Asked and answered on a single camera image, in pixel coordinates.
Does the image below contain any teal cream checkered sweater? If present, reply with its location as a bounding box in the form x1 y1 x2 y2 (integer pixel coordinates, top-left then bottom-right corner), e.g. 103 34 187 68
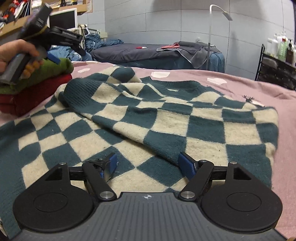
0 66 279 239

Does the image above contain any grey towel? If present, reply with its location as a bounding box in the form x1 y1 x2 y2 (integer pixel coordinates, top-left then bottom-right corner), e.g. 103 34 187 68
177 40 216 69

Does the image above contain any folded green sweater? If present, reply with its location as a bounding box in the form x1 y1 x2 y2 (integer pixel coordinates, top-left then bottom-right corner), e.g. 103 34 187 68
0 58 74 94

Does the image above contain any black trolley rack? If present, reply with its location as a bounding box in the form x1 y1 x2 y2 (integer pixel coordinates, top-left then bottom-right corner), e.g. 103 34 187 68
254 44 296 91

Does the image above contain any folded red sweater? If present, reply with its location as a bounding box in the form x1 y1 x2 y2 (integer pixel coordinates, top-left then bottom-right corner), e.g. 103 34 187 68
0 74 73 116

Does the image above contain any assorted shelf clutter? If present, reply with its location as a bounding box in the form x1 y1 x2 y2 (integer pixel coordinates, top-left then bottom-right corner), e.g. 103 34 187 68
0 0 87 22

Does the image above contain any white machine with screen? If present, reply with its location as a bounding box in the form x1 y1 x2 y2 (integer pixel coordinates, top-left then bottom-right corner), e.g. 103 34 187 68
48 8 93 35

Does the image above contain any row of bottles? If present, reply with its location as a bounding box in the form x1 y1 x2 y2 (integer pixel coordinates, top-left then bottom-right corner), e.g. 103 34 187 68
266 32 296 66

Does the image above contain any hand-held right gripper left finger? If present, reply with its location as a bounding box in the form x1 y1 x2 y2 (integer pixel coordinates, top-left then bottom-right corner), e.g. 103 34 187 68
45 152 118 200

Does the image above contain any white floor lamp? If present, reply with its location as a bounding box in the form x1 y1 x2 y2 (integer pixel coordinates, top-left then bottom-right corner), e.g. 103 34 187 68
206 4 233 70

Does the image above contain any dark grey massage bed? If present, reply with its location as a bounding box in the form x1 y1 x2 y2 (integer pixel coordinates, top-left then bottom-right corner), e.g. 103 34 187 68
90 42 226 73

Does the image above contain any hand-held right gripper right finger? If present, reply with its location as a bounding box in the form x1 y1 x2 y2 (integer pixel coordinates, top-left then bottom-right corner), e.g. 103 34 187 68
178 152 252 201

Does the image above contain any pile of blue clothes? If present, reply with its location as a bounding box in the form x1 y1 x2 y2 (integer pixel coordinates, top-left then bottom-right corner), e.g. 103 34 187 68
47 32 124 62

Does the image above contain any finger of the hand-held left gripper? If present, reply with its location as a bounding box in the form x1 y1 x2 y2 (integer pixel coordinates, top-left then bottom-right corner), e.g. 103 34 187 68
45 52 61 65
49 26 86 56

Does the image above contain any person's left hand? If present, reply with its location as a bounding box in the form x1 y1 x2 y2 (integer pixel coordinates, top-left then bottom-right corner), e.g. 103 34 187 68
0 39 45 77

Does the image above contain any red cloth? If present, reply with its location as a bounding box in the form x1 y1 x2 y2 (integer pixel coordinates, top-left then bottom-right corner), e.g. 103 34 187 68
157 43 180 52

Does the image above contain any wooden wall shelf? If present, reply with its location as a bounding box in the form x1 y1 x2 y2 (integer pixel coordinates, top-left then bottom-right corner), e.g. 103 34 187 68
0 0 93 35

